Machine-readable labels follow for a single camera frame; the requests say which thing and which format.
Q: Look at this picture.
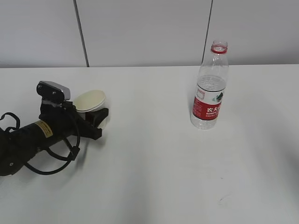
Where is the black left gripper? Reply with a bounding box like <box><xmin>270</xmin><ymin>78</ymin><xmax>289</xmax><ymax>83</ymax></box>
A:
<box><xmin>39</xmin><ymin>101</ymin><xmax>109</xmax><ymax>140</ymax></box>

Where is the white paper cup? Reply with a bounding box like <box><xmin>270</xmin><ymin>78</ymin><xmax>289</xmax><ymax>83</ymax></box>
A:
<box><xmin>73</xmin><ymin>90</ymin><xmax>107</xmax><ymax>130</ymax></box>

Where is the Nongfu Spring water bottle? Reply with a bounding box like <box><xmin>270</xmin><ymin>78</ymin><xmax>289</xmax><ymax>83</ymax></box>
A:
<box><xmin>191</xmin><ymin>40</ymin><xmax>229</xmax><ymax>130</ymax></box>

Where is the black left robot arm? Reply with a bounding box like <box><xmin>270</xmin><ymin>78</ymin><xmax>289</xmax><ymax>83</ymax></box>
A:
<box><xmin>0</xmin><ymin>101</ymin><xmax>109</xmax><ymax>176</ymax></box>

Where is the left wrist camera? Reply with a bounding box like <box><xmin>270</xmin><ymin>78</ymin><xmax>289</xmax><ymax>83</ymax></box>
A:
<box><xmin>36</xmin><ymin>81</ymin><xmax>71</xmax><ymax>104</ymax></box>

